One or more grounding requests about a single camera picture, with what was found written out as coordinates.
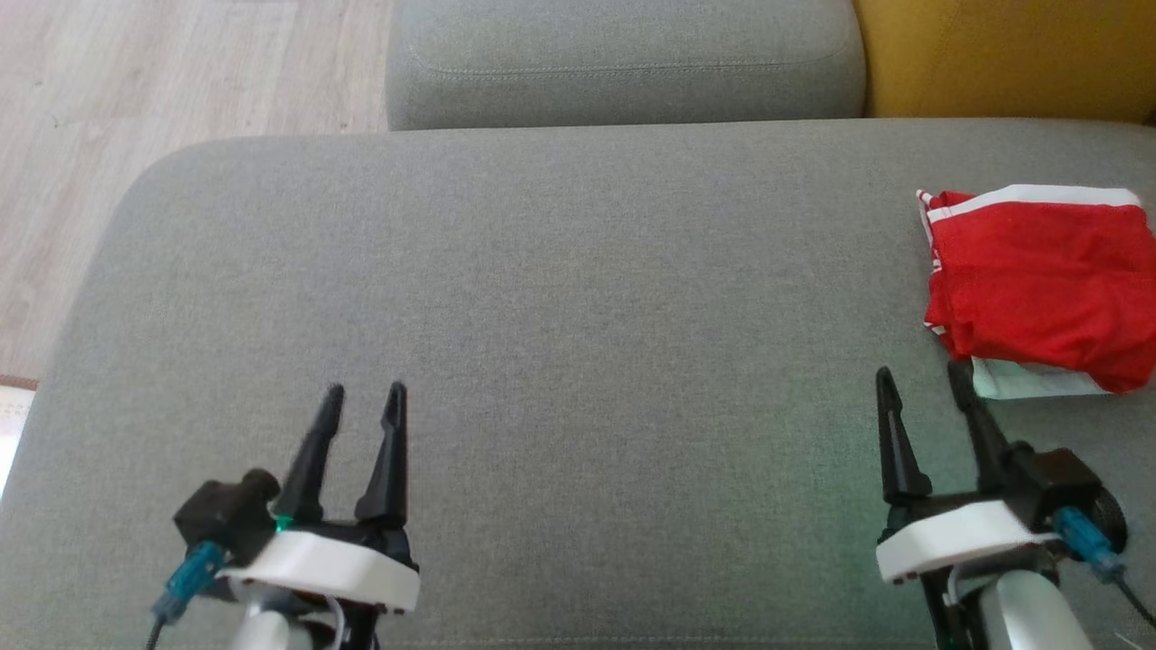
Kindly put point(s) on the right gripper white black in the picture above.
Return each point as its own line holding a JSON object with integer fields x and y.
{"x": 957, "y": 537}

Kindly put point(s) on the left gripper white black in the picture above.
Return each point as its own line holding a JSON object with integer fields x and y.
{"x": 334, "y": 564}

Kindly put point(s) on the red Bulls jersey white sleeves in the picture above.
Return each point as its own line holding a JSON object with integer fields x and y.
{"x": 1020, "y": 384}

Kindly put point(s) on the red shorts with white stripe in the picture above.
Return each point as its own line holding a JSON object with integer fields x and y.
{"x": 1048, "y": 280}

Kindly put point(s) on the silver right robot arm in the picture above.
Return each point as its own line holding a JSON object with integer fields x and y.
{"x": 1030, "y": 614}

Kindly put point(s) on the grey fabric sofa seat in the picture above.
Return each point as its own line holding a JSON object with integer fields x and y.
{"x": 578, "y": 361}

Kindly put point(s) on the white rug with brown edge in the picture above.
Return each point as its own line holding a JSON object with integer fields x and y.
{"x": 11, "y": 424}

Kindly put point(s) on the yellow sofa cushion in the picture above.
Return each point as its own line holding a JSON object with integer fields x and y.
{"x": 1011, "y": 54}

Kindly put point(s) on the grey sofa back cushion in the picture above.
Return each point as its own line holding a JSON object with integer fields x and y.
{"x": 623, "y": 63}

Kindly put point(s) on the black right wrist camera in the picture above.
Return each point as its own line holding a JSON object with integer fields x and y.
{"x": 1066, "y": 478}

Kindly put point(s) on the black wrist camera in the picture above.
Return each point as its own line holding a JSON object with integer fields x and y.
{"x": 226, "y": 510}
{"x": 1066, "y": 478}

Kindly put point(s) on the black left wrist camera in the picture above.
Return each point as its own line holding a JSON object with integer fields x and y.
{"x": 226, "y": 510}

